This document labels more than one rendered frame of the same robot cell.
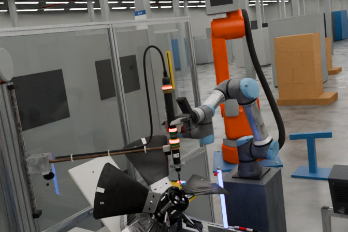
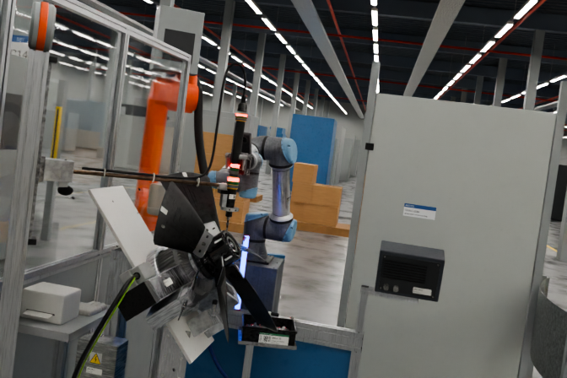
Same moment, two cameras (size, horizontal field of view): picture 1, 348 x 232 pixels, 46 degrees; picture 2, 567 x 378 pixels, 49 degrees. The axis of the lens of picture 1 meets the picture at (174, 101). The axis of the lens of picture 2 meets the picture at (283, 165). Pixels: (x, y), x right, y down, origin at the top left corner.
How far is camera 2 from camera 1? 1.02 m
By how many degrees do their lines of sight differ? 28
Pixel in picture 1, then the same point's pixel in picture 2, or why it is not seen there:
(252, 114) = (283, 182)
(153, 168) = (198, 208)
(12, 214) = not seen: outside the picture
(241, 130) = not seen: hidden behind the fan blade
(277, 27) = not seen: hidden behind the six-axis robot
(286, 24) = (212, 119)
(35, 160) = (59, 164)
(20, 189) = (24, 199)
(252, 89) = (293, 152)
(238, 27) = (190, 97)
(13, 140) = (36, 130)
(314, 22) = (247, 126)
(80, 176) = (101, 201)
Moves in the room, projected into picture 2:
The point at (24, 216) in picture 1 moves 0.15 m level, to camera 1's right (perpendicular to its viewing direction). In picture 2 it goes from (18, 238) to (67, 240)
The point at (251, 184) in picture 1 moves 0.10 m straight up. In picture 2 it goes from (261, 267) to (263, 246)
